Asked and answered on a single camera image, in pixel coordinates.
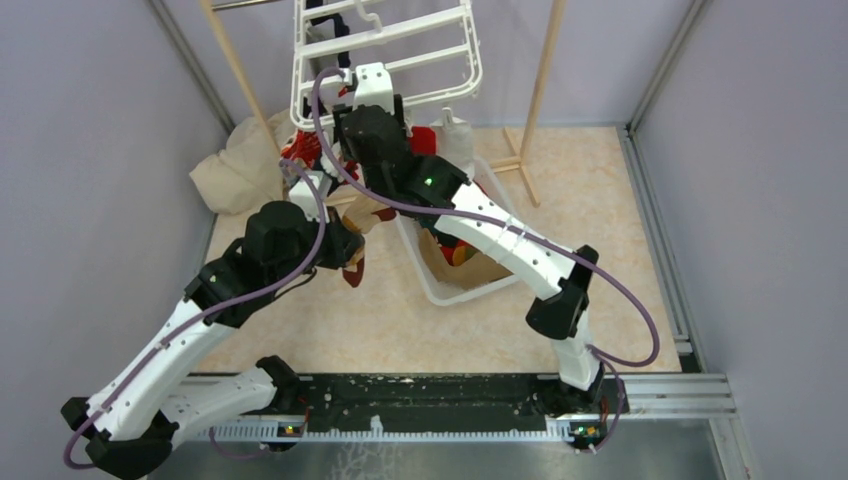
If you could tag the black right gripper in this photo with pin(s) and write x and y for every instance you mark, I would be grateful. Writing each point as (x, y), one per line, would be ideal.
(337, 112)

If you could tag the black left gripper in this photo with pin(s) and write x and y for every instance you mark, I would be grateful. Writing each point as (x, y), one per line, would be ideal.
(344, 243)

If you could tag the navy buckle christmas sock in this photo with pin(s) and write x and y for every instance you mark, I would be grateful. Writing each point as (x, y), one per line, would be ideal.
(305, 149)

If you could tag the white plastic sock hanger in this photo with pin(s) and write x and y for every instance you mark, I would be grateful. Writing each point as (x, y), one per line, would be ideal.
(433, 55)

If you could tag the white plastic laundry basket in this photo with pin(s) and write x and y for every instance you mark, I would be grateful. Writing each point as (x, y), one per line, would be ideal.
(445, 284)

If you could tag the red plain sock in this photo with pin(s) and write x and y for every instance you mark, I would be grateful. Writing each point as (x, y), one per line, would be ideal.
(423, 141)

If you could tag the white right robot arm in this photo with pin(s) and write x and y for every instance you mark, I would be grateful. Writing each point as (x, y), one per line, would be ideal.
(432, 189)

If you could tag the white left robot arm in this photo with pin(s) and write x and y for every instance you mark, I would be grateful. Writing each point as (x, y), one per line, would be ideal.
(131, 426)

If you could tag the white fluffy sock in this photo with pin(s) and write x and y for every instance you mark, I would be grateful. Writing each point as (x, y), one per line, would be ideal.
(454, 141)

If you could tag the beige crumpled cloth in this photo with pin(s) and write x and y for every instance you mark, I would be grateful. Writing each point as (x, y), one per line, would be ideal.
(241, 176)

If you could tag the brown cloth in basket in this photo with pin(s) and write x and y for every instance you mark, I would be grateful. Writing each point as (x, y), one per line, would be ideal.
(456, 262)

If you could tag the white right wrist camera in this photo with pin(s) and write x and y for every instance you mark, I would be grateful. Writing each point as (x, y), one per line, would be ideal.
(373, 87)

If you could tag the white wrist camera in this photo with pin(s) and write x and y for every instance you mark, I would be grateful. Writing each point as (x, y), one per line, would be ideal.
(373, 87)
(309, 193)

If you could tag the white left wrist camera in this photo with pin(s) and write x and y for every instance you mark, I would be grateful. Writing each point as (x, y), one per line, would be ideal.
(309, 193)

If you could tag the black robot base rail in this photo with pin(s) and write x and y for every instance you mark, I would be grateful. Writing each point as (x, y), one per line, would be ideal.
(468, 408)

